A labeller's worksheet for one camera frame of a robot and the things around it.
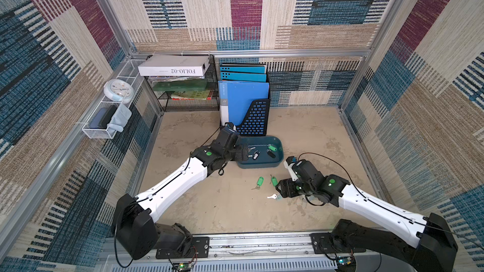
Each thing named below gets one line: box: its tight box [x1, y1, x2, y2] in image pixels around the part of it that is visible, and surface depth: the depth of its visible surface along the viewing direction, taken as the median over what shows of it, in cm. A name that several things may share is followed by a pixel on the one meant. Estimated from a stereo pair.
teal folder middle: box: [220, 71, 267, 83], surface depth 98 cm
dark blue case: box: [89, 104, 118, 130], surface depth 68 cm
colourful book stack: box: [170, 90, 214, 101], surface depth 101 cm
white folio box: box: [138, 54, 211, 77], surface depth 81 cm
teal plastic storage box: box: [236, 136, 285, 169], surface depth 101 cm
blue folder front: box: [217, 80, 270, 127], surface depth 95 cm
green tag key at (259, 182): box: [250, 176, 265, 191], surface depth 93 cm
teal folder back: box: [219, 66, 266, 74], surface depth 101 cm
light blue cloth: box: [106, 103, 133, 135], surface depth 70 cm
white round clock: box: [103, 78, 135, 104], surface depth 76 cm
